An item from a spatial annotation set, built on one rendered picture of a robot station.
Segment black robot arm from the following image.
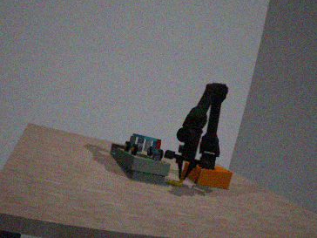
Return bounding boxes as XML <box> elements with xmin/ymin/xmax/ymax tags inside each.
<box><xmin>177</xmin><ymin>82</ymin><xmax>228</xmax><ymax>170</ymax></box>

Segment red-headed metal pin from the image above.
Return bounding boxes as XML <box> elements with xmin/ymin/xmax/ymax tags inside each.
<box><xmin>156</xmin><ymin>139</ymin><xmax>161</xmax><ymax>154</ymax></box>

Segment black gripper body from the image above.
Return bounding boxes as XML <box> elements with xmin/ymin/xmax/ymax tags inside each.
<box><xmin>164</xmin><ymin>143</ymin><xmax>211</xmax><ymax>169</ymax></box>

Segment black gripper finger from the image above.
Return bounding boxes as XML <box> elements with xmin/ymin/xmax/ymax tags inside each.
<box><xmin>176</xmin><ymin>161</ymin><xmax>183</xmax><ymax>179</ymax></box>
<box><xmin>184</xmin><ymin>163</ymin><xmax>196</xmax><ymax>180</ymax></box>

